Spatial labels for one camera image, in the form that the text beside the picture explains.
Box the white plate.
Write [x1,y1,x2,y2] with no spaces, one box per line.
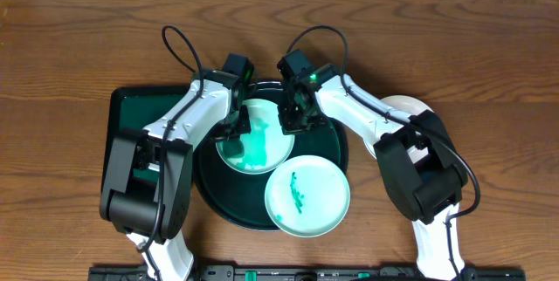
[382,95,431,163]

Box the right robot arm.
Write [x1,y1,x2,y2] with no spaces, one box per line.
[278,64,473,280]

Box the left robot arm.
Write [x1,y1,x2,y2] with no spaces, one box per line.
[100,67,253,280]

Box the round black serving tray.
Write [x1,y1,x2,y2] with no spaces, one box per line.
[193,81,348,231]

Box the rectangular black sponge tray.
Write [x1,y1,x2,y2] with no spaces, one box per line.
[102,86,188,183]

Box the light green plate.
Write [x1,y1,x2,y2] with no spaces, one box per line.
[264,155,350,238]
[216,99,295,175]

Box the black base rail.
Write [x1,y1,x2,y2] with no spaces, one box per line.
[88,265,526,281]

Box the green sponge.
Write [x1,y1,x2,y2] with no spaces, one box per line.
[221,138,245,159]

